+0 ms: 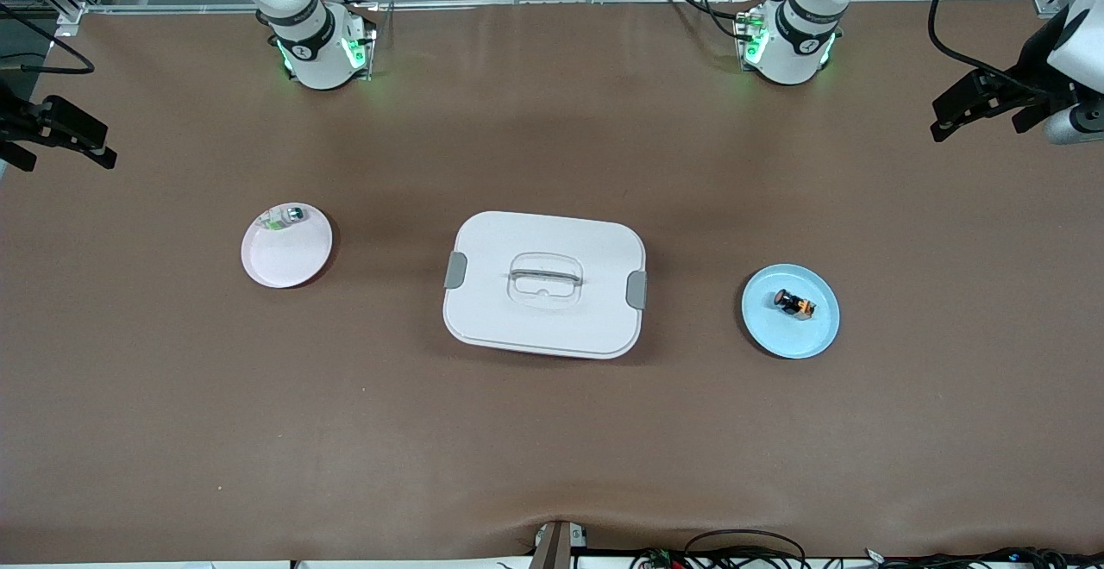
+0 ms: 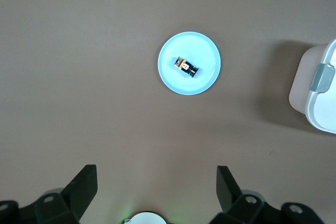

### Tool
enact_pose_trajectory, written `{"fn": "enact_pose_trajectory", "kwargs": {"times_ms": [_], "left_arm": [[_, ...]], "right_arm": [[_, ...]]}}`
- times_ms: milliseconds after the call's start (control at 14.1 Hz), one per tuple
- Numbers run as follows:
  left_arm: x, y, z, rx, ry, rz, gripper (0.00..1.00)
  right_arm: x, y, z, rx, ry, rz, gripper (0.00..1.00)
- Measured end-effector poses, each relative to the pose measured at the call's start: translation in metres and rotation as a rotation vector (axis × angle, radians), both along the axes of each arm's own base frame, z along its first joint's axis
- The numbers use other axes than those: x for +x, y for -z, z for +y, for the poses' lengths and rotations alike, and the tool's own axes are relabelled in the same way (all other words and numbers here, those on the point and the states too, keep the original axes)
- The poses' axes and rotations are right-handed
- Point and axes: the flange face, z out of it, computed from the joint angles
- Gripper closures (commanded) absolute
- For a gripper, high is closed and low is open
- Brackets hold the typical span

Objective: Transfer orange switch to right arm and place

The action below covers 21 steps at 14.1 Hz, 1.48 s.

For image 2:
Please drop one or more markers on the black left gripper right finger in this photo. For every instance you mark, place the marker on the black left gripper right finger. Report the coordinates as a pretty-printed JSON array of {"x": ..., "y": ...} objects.
[{"x": 231, "y": 197}]

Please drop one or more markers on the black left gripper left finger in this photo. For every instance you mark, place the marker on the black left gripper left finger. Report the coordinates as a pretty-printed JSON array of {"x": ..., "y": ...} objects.
[{"x": 76, "y": 195}]

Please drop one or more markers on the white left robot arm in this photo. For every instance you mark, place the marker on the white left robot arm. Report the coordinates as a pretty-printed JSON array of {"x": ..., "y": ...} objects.
[{"x": 147, "y": 218}]

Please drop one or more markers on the light blue round plate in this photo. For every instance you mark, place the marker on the light blue round plate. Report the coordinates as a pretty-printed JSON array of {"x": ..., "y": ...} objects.
[{"x": 199, "y": 82}]

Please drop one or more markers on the white lidded lunch box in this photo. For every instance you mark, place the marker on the white lidded lunch box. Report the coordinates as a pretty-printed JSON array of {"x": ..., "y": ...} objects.
[{"x": 323, "y": 108}]

